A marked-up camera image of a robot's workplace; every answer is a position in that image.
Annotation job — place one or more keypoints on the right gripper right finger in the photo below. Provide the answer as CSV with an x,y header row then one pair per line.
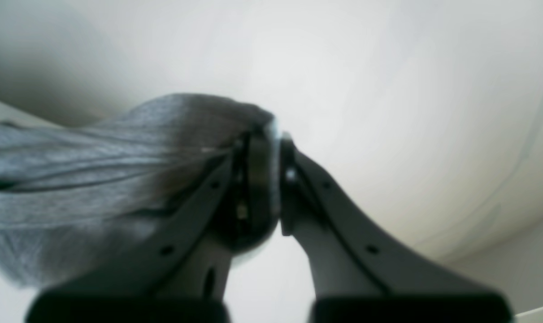
x,y
360,273

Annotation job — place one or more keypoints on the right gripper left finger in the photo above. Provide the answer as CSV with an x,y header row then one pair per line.
x,y
179,274

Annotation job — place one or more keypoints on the grey T-shirt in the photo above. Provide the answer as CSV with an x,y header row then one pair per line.
x,y
73,198

